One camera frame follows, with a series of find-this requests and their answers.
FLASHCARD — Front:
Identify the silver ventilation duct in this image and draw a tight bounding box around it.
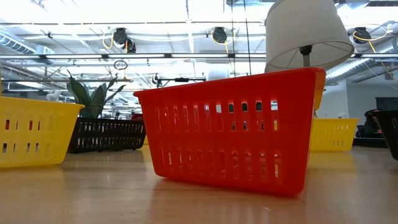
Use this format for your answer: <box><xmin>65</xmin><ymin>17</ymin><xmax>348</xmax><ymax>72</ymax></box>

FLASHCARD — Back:
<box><xmin>325</xmin><ymin>37</ymin><xmax>398</xmax><ymax>85</ymax></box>

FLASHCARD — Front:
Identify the overhead light bar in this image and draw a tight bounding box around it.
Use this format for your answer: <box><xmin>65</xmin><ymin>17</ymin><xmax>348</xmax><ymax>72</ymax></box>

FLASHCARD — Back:
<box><xmin>0</xmin><ymin>52</ymin><xmax>398</xmax><ymax>60</ymax></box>

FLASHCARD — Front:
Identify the black ceiling cable reel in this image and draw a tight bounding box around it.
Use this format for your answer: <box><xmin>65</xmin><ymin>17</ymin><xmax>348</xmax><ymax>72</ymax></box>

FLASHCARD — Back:
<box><xmin>212</xmin><ymin>26</ymin><xmax>228</xmax><ymax>44</ymax></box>
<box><xmin>113</xmin><ymin>27</ymin><xmax>128</xmax><ymax>45</ymax></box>
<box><xmin>125</xmin><ymin>37</ymin><xmax>137</xmax><ymax>54</ymax></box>
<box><xmin>353</xmin><ymin>26</ymin><xmax>373</xmax><ymax>44</ymax></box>

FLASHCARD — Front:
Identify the person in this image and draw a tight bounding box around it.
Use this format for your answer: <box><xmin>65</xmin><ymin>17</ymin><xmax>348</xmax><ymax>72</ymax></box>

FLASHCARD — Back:
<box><xmin>356</xmin><ymin>108</ymin><xmax>386</xmax><ymax>139</ymax></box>

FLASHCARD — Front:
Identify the dark glass door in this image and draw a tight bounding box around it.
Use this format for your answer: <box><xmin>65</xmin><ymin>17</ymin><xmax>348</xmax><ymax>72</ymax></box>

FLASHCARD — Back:
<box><xmin>375</xmin><ymin>96</ymin><xmax>398</xmax><ymax>111</ymax></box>

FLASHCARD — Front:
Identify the black background rig frame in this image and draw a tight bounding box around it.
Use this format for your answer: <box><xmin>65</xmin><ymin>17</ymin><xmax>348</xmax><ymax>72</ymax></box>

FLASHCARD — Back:
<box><xmin>151</xmin><ymin>73</ymin><xmax>206</xmax><ymax>88</ymax></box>

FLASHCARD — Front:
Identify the white building pillar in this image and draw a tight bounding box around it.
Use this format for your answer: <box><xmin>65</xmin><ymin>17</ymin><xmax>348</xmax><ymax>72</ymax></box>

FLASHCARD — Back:
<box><xmin>207</xmin><ymin>68</ymin><xmax>231</xmax><ymax>81</ymax></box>

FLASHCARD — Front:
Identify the snake plant in white pot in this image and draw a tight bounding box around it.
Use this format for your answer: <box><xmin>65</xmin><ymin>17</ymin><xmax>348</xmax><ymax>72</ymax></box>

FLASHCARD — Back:
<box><xmin>66</xmin><ymin>70</ymin><xmax>127</xmax><ymax>119</ymax></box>

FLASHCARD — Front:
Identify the red plastic slotted basket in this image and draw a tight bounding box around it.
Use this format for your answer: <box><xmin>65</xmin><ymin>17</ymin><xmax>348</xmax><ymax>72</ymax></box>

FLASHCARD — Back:
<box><xmin>133</xmin><ymin>67</ymin><xmax>326</xmax><ymax>196</ymax></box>

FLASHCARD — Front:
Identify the black hanging cable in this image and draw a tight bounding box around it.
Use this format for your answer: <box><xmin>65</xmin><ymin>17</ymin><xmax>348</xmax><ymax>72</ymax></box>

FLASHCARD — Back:
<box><xmin>243</xmin><ymin>0</ymin><xmax>253</xmax><ymax>75</ymax></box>
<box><xmin>230</xmin><ymin>0</ymin><xmax>236</xmax><ymax>77</ymax></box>

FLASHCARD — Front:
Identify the yellow plastic slotted basket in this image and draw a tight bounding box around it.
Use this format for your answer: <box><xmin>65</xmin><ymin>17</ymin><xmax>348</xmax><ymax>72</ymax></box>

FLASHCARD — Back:
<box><xmin>0</xmin><ymin>95</ymin><xmax>85</xmax><ymax>169</ymax></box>
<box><xmin>309</xmin><ymin>117</ymin><xmax>360</xmax><ymax>153</ymax></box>

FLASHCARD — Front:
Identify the table lamp with white shade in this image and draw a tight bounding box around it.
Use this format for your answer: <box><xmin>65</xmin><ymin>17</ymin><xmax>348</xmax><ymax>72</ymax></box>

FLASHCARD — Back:
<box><xmin>264</xmin><ymin>0</ymin><xmax>355</xmax><ymax>74</ymax></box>

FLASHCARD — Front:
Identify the hanging coiled cable loop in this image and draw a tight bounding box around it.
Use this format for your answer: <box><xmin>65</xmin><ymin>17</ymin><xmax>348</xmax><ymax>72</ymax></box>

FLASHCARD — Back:
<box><xmin>113</xmin><ymin>59</ymin><xmax>129</xmax><ymax>71</ymax></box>

